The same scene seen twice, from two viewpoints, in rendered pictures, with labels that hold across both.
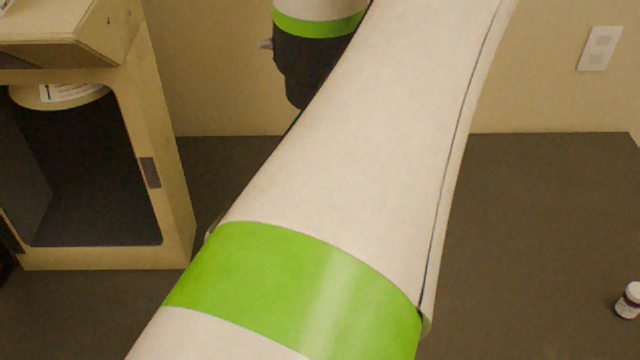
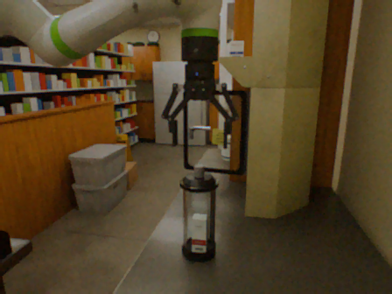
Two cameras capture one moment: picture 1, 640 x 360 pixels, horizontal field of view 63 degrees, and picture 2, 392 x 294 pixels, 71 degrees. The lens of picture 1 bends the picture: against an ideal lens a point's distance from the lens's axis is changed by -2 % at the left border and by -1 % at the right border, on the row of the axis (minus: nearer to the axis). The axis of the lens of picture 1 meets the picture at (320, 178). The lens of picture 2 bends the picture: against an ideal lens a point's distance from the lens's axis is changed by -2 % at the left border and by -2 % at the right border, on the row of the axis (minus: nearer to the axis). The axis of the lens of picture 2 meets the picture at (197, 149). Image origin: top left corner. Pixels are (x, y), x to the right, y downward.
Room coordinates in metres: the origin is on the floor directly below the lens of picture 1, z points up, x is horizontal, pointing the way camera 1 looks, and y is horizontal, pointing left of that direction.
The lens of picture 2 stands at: (0.62, -0.70, 1.44)
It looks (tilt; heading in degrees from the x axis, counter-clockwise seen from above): 14 degrees down; 102
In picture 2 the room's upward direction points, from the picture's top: straight up
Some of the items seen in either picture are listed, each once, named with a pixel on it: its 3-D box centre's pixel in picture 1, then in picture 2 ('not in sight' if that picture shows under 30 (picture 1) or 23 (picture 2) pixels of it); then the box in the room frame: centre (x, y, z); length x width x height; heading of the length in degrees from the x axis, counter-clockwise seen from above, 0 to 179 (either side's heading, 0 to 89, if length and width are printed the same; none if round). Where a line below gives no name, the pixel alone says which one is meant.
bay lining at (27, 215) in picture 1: (84, 128); not in sight; (0.72, 0.42, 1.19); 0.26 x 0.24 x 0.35; 91
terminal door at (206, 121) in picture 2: not in sight; (213, 132); (0.43, 0.58, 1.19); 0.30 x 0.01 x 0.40; 173
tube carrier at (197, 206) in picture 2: not in sight; (199, 215); (0.48, 0.00, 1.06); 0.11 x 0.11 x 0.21
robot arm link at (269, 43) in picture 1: (315, 41); (199, 52); (0.48, 0.00, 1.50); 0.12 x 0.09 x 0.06; 91
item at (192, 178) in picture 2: not in sight; (199, 177); (0.48, 0.00, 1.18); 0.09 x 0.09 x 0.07
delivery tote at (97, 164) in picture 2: not in sight; (101, 164); (-1.10, 2.04, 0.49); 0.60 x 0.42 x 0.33; 91
